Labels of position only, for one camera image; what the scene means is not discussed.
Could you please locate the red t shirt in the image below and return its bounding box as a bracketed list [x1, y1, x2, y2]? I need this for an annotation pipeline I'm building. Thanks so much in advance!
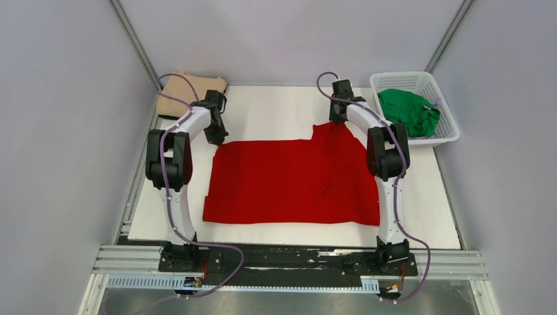
[202, 123, 380, 226]

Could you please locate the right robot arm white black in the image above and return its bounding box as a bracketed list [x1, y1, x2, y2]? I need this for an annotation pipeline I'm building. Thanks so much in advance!
[330, 79, 411, 275]

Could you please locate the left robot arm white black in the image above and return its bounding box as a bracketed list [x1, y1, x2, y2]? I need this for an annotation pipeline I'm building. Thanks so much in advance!
[145, 90, 228, 272]

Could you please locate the folded beige t shirt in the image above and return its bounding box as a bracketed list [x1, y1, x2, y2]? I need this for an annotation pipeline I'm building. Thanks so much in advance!
[156, 71, 228, 119]

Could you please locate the white plastic basket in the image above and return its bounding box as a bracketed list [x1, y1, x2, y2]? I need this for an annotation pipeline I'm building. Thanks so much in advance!
[370, 72, 460, 147]

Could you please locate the green t shirt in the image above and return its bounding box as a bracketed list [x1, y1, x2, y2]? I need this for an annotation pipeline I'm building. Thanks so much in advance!
[377, 89, 441, 140]

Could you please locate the lavender t shirt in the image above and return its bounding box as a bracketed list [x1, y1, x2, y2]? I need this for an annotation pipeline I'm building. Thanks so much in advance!
[387, 97, 442, 142]

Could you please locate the black mounting plate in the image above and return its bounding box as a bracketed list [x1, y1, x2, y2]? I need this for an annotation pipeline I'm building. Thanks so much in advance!
[166, 244, 418, 287]

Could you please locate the right corner metal post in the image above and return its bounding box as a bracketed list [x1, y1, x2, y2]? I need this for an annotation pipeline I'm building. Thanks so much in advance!
[424, 0, 476, 74]

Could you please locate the corner metal post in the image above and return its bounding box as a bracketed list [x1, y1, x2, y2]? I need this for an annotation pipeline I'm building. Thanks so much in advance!
[108, 0, 164, 93]
[424, 0, 476, 74]

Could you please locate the left corner metal post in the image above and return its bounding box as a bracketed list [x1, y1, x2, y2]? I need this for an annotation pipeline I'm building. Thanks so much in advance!
[108, 0, 164, 93]

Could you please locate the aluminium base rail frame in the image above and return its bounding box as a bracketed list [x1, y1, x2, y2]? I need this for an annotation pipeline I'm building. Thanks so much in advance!
[79, 244, 499, 314]

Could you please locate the white slotted cable duct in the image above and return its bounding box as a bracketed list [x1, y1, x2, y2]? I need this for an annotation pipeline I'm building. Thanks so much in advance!
[106, 274, 380, 294]

